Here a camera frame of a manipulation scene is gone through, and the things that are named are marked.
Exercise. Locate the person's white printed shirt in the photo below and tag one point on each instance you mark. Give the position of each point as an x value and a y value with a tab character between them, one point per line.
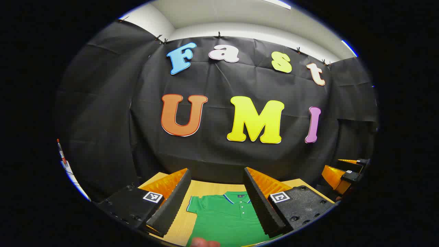
65	164

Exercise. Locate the row of black clips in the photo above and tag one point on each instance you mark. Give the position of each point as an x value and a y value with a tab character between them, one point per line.
218	34

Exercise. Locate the green T-shirt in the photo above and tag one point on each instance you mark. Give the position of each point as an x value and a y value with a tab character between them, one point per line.
223	223

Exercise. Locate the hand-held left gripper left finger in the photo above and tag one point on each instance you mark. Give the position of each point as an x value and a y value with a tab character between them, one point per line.
175	202

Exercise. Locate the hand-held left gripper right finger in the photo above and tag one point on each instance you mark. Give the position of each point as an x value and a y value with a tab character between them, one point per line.
260	206

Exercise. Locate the black backdrop cloth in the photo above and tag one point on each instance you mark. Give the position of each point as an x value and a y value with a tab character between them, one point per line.
212	154

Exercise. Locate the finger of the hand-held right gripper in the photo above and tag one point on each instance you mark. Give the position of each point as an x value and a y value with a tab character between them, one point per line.
349	176
360	164

